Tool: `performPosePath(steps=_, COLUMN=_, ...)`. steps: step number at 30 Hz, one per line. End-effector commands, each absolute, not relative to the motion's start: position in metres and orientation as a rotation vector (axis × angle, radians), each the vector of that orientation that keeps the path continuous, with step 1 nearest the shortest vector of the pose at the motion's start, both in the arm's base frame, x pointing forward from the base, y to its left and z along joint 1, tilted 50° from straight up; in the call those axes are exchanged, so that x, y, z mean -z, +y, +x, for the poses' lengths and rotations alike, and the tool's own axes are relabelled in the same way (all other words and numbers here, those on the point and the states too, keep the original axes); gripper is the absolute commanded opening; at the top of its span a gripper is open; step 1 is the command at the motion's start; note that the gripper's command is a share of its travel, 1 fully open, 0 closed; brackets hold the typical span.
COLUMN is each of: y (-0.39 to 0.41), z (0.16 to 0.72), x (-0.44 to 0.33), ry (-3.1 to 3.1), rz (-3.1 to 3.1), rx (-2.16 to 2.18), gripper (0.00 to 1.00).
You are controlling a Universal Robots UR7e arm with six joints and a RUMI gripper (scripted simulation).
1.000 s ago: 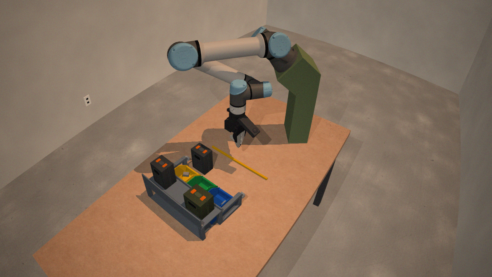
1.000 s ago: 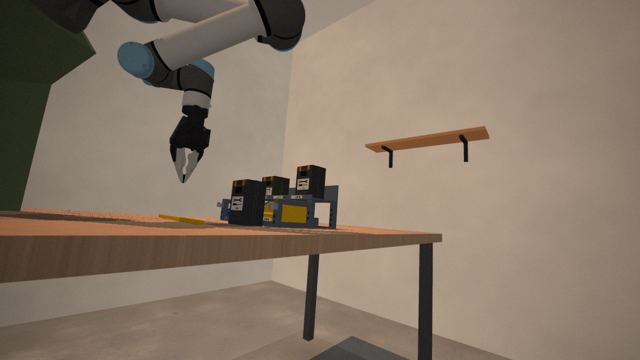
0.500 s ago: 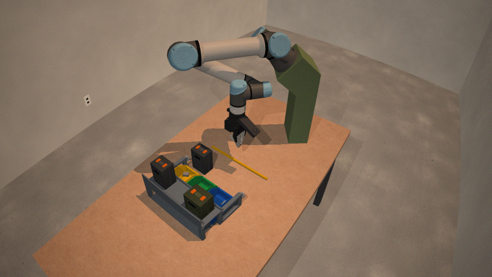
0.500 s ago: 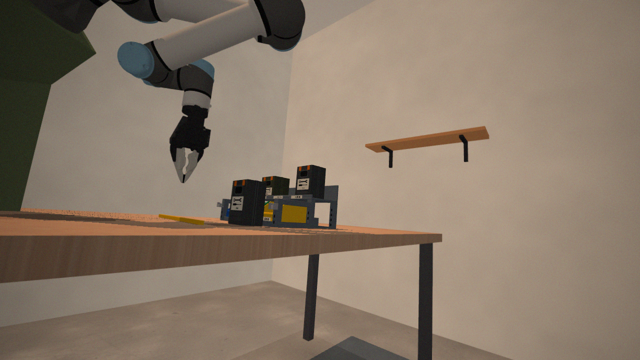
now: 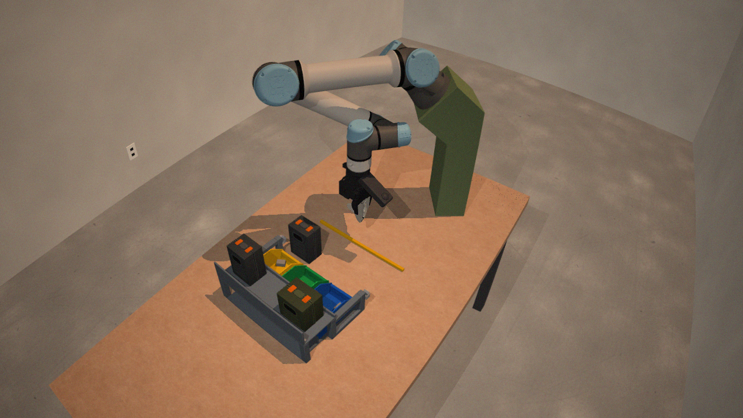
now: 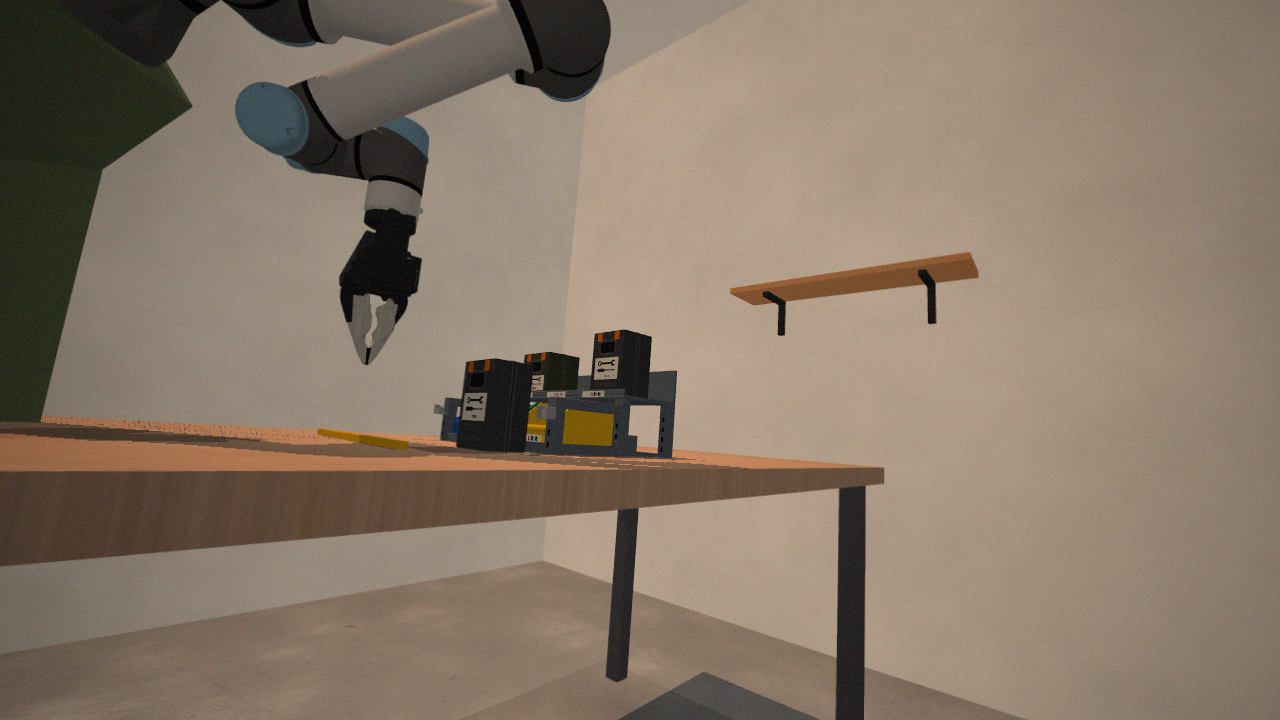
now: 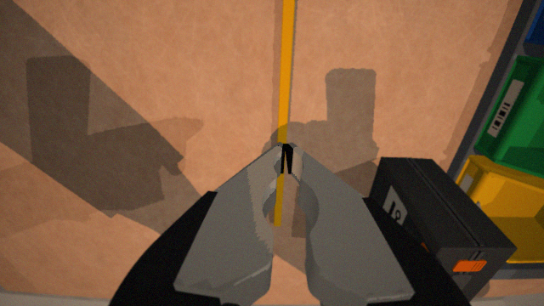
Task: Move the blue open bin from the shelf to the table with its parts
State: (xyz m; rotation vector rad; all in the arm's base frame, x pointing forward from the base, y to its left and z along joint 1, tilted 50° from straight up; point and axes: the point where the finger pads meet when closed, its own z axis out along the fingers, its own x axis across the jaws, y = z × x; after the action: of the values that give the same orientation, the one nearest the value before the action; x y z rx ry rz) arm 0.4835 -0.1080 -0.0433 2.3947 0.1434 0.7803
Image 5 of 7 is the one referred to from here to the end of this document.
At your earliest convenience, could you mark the grey metal shelf rack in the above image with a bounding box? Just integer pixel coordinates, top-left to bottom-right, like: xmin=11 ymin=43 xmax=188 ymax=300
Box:
xmin=214 ymin=262 xmax=370 ymax=363

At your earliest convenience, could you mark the yellow bar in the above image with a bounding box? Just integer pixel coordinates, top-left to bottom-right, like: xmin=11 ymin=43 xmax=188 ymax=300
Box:
xmin=320 ymin=219 xmax=404 ymax=272

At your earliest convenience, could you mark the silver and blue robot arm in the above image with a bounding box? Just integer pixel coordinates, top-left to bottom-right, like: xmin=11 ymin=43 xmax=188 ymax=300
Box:
xmin=252 ymin=40 xmax=450 ymax=207

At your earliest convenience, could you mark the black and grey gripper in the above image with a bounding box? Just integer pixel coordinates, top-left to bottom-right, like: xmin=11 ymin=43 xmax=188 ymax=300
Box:
xmin=339 ymin=162 xmax=372 ymax=223

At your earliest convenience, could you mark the green open bin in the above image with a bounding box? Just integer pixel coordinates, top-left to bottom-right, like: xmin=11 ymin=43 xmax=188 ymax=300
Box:
xmin=282 ymin=265 xmax=328 ymax=289

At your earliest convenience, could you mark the blue bin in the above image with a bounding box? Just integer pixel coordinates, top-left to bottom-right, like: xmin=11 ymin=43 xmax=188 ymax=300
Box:
xmin=314 ymin=283 xmax=352 ymax=339

